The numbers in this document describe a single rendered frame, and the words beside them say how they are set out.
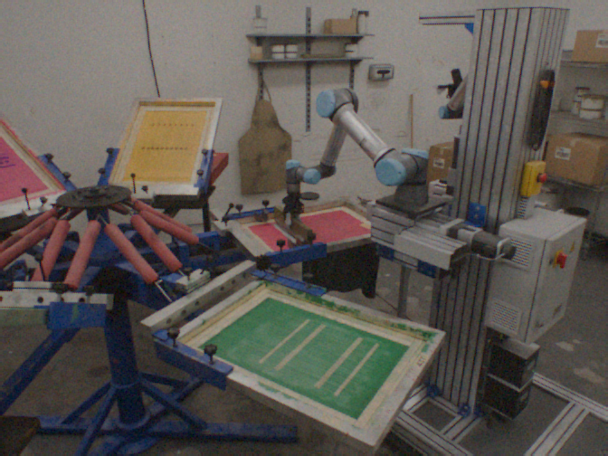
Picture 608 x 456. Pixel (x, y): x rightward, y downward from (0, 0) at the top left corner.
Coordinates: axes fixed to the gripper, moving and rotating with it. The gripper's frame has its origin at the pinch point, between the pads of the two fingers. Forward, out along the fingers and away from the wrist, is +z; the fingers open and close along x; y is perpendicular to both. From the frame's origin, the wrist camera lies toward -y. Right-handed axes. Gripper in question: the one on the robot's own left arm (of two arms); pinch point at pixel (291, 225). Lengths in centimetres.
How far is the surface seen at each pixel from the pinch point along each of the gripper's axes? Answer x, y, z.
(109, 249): -91, 7, -8
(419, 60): 245, -200, -70
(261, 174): 62, -195, 27
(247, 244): -33.0, 20.8, -3.9
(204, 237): -48.2, 2.8, -3.7
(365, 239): 27.4, 29.0, 2.3
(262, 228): -10.9, -14.5, 4.8
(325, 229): 18.9, 2.3, 4.8
